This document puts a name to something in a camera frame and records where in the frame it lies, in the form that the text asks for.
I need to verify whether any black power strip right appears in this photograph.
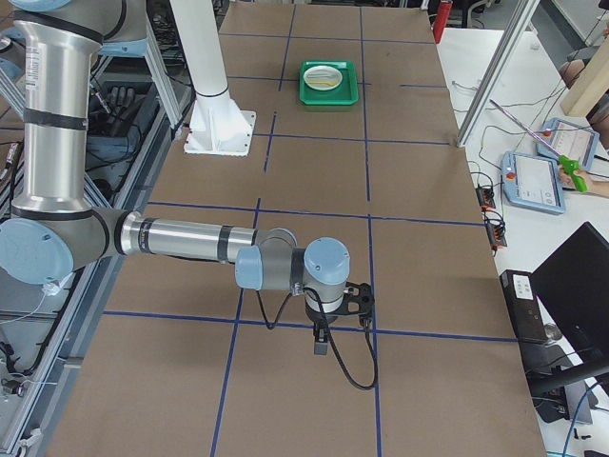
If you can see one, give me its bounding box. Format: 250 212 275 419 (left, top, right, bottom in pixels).
485 219 507 251

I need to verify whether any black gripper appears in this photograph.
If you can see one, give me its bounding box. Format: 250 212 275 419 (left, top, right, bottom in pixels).
304 282 373 356

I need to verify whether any aluminium frame post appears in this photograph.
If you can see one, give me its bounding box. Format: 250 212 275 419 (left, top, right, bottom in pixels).
456 0 540 148

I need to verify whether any teach pendant far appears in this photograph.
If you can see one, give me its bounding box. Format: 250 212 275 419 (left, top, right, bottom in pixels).
540 118 599 171

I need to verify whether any red cylinder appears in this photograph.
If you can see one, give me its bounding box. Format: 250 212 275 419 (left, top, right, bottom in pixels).
432 0 453 44

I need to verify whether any black box with label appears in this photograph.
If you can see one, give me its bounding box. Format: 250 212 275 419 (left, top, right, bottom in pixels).
500 269 547 345

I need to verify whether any teach pendant near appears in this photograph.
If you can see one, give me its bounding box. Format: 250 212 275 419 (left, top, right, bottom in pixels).
501 151 566 214

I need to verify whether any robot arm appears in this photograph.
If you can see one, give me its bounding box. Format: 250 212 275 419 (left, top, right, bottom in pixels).
1 1 374 354

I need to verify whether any green plastic tray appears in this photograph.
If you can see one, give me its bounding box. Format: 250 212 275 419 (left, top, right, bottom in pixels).
299 60 360 107

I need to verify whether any green handled reacher grabber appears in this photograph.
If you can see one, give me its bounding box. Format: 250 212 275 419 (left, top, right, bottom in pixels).
489 99 588 192

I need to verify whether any black power strip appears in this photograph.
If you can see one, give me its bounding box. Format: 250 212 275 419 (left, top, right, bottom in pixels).
485 219 507 251
475 186 496 210

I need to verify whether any pale green plastic fork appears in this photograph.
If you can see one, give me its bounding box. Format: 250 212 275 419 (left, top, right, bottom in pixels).
306 71 337 80

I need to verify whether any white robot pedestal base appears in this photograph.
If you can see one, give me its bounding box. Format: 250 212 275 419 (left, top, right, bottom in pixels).
170 0 256 157

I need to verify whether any yellow plastic spoon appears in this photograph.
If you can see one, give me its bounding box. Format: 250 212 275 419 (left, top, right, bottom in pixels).
306 80 340 90

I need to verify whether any black monitor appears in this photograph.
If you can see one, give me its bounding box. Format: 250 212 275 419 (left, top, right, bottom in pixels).
529 222 608 395

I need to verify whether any white round plate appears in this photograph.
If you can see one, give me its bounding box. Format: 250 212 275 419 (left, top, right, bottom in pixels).
303 65 344 91

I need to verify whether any black power strip left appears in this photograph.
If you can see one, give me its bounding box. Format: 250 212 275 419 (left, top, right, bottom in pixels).
475 186 496 210

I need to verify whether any teach pendant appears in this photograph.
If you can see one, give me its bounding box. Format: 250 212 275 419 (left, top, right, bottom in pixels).
540 118 599 171
501 151 566 214

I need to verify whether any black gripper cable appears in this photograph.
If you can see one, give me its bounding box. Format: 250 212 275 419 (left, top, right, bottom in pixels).
255 285 380 391

